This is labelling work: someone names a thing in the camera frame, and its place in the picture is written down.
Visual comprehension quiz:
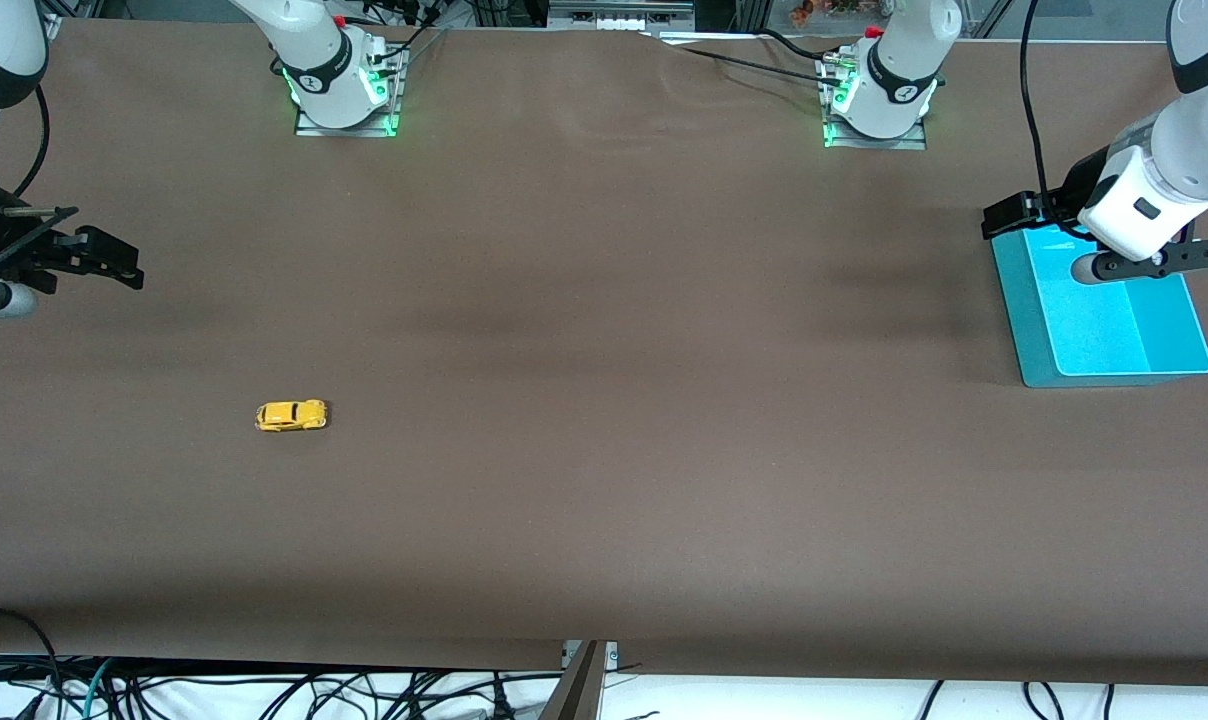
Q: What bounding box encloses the long black base cable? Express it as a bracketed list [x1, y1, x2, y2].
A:
[642, 30, 850, 89]

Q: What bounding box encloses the short black base cable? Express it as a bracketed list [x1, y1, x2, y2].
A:
[759, 28, 845, 63]

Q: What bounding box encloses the black right base cable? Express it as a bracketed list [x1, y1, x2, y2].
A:
[364, 0, 450, 71]

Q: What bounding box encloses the orange background object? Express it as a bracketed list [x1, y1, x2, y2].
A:
[789, 0, 865, 26]

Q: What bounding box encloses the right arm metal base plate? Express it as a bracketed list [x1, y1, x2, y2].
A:
[294, 45, 405, 139]

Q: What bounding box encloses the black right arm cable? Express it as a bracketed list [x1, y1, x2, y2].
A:
[9, 85, 53, 201]

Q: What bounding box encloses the brown table cover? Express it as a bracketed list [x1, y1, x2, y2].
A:
[0, 18, 1208, 689]

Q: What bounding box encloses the dark metal table strut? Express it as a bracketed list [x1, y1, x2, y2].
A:
[539, 642, 608, 720]

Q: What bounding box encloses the black looped floor cable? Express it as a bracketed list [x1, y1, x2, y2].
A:
[0, 607, 60, 691]

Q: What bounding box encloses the white power strip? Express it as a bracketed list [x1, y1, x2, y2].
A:
[549, 0, 695, 31]

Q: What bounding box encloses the teal floor cable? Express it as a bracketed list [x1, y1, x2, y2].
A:
[82, 658, 115, 720]

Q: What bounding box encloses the teal plastic bin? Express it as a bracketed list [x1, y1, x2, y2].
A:
[991, 222, 1208, 389]

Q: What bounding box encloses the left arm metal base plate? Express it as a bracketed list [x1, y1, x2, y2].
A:
[822, 55, 930, 151]

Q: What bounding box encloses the yellow beetle toy car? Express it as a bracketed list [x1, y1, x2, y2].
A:
[254, 399, 330, 434]

